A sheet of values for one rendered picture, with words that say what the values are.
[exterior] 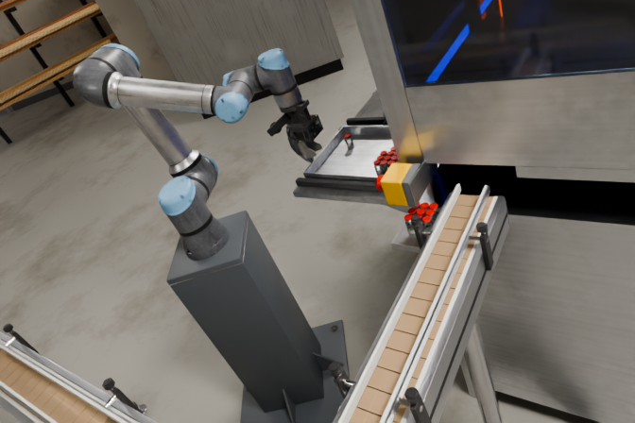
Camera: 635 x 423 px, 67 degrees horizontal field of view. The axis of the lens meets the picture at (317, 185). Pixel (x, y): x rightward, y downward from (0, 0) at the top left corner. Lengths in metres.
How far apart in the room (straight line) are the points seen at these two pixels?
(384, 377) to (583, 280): 0.58
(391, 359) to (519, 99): 0.52
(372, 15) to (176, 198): 0.79
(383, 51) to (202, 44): 3.72
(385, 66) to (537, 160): 0.36
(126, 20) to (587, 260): 6.08
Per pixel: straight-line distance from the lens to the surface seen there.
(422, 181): 1.10
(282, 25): 4.52
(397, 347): 0.88
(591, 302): 1.30
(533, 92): 0.95
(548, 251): 1.20
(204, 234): 1.51
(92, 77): 1.37
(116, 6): 6.63
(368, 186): 1.31
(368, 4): 0.97
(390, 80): 1.02
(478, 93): 0.98
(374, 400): 0.84
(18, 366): 1.42
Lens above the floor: 1.63
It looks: 32 degrees down
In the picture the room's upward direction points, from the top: 23 degrees counter-clockwise
